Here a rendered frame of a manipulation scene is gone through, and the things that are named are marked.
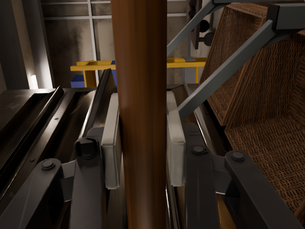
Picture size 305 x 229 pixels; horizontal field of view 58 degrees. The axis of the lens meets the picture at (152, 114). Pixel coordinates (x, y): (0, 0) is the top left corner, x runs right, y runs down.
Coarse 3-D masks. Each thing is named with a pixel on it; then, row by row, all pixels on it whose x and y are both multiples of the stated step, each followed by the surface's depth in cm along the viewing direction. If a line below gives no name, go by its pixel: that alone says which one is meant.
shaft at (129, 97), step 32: (128, 0) 13; (160, 0) 14; (128, 32) 14; (160, 32) 14; (128, 64) 15; (160, 64) 15; (128, 96) 16; (160, 96) 16; (128, 128) 17; (160, 128) 17; (128, 160) 18; (160, 160) 18; (128, 192) 19; (160, 192) 19; (128, 224) 21; (160, 224) 21
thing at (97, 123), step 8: (104, 80) 148; (112, 80) 163; (104, 88) 138; (112, 88) 158; (104, 96) 134; (96, 104) 121; (104, 104) 131; (96, 112) 114; (104, 112) 127; (96, 120) 111; (104, 120) 124; (88, 128) 103; (64, 216) 66; (64, 224) 65
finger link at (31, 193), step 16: (48, 160) 13; (32, 176) 12; (48, 176) 12; (32, 192) 11; (48, 192) 12; (16, 208) 11; (32, 208) 11; (48, 208) 13; (64, 208) 14; (0, 224) 10; (16, 224) 10; (32, 224) 10; (48, 224) 12
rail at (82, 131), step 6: (102, 78) 152; (96, 90) 137; (96, 96) 130; (90, 108) 119; (90, 114) 113; (84, 120) 109; (84, 126) 105; (84, 132) 101; (78, 138) 97; (72, 156) 88
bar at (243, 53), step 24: (216, 0) 92; (240, 0) 92; (264, 0) 93; (288, 0) 93; (192, 24) 96; (264, 24) 52; (288, 24) 49; (168, 48) 100; (240, 48) 53; (216, 72) 55; (192, 96) 57; (168, 168) 45; (168, 192) 40; (168, 216) 36
